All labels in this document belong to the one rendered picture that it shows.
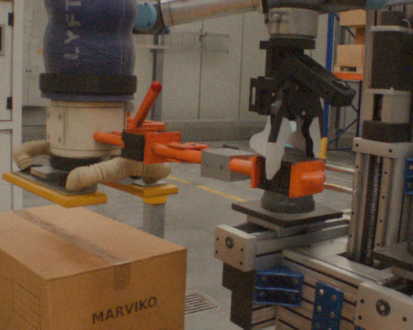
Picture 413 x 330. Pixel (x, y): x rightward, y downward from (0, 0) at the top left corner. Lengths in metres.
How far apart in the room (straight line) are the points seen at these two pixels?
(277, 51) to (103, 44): 0.47
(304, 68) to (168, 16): 0.74
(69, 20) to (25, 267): 0.56
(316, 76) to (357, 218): 0.71
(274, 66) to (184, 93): 10.91
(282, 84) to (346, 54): 9.28
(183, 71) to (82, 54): 10.56
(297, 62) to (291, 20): 0.06
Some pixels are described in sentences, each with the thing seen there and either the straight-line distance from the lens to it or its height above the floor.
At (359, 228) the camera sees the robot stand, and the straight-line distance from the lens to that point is 1.45.
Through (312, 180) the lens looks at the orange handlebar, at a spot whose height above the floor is 1.24.
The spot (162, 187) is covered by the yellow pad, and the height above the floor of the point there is 1.13.
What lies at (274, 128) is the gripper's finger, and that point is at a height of 1.31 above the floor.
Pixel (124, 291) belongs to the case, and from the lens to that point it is 1.34.
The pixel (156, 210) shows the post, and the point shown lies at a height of 0.91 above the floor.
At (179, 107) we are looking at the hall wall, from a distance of 11.72.
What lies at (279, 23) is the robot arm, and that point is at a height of 1.47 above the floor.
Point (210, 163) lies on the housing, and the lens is 0.92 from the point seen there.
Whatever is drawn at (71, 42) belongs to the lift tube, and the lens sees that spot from 1.20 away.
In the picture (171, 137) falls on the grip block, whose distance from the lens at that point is 1.07.
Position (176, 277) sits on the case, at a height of 0.88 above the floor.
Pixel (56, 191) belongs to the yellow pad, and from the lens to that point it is 1.17.
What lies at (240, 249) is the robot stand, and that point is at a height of 0.96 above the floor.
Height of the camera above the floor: 1.38
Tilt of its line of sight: 9 degrees down
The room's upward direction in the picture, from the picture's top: 3 degrees clockwise
